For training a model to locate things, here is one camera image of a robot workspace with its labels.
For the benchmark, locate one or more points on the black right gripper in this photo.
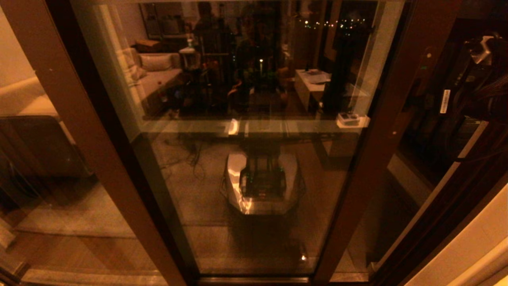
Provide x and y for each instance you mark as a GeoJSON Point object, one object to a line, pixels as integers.
{"type": "Point", "coordinates": [458, 102]}

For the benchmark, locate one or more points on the brown framed fixed glass panel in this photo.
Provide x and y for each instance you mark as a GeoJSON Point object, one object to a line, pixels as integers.
{"type": "Point", "coordinates": [89, 131]}

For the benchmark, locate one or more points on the black railing wall bracket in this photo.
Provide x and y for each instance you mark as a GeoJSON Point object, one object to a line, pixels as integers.
{"type": "Point", "coordinates": [372, 29]}

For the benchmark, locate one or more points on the white label tag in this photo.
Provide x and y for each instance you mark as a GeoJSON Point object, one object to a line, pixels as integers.
{"type": "Point", "coordinates": [445, 101]}

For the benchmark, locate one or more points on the long dark stone window sill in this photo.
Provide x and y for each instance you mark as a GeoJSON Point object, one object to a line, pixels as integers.
{"type": "Point", "coordinates": [412, 163]}

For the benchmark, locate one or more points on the brown framed sliding glass door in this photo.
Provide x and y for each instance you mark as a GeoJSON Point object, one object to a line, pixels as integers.
{"type": "Point", "coordinates": [369, 159]}

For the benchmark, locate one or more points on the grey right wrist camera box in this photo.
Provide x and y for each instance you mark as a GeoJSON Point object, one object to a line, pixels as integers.
{"type": "Point", "coordinates": [482, 49]}

